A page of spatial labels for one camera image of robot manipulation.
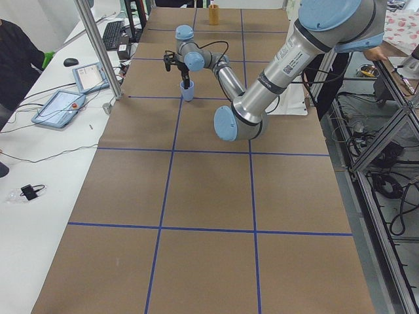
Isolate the seated person in black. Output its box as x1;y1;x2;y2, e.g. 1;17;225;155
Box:
1;19;45;127

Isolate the aluminium frame post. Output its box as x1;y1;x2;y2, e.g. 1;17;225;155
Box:
74;0;122;100

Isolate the bamboo wooden cup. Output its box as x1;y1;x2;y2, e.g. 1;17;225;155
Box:
208;5;219;26

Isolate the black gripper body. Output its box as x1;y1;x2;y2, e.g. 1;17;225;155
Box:
174;54;190;82

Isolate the standing person in black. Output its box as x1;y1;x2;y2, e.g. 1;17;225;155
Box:
304;46;388;120

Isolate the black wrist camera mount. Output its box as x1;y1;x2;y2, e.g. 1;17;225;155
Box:
163;50;177;72

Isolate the teach pendant tablet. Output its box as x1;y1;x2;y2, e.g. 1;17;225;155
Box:
31;90;86;129
72;62;109;94

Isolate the black keyboard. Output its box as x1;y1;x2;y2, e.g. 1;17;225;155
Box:
102;20;124;51

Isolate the light blue plastic cup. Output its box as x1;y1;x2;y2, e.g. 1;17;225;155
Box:
179;80;194;101

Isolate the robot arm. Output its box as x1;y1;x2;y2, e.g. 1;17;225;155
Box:
164;0;387;141

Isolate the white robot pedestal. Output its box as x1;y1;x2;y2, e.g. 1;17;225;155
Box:
266;80;308;116

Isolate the near teach pendant tablet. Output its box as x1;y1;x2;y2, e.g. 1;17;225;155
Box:
31;90;86;129

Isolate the far teach pendant tablet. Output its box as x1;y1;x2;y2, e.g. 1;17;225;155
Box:
72;62;109;94

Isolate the black small device on table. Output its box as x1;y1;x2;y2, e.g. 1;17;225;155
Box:
20;184;45;201

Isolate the black computer mouse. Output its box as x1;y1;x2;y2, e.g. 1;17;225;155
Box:
63;58;79;67

